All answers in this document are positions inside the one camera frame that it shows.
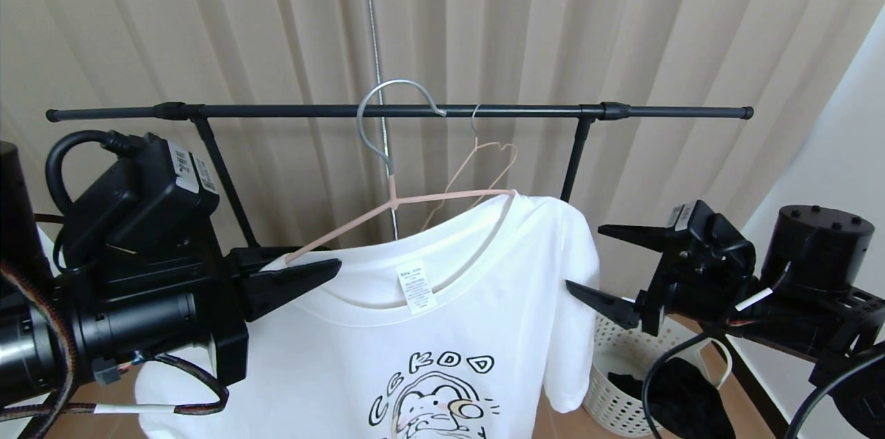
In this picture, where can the black clothes rack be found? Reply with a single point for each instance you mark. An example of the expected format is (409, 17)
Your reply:
(276, 110)

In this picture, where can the pink clothes hanger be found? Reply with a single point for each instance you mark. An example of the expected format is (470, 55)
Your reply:
(514, 151)
(391, 187)

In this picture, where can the beige curtain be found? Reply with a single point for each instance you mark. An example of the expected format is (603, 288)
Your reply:
(622, 24)

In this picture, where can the black garment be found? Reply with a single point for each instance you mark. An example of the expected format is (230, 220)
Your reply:
(691, 404)

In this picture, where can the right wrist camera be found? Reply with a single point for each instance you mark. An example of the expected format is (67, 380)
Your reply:
(719, 238)

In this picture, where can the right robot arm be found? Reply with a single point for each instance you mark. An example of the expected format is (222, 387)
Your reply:
(816, 245)

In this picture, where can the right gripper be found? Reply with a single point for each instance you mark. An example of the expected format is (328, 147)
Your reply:
(667, 294)

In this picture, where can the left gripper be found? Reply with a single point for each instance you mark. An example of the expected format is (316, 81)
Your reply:
(138, 328)

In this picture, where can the white laundry basket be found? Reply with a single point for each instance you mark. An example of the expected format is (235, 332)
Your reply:
(608, 397)

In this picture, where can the white printed t-shirt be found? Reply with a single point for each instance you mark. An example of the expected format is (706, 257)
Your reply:
(511, 301)

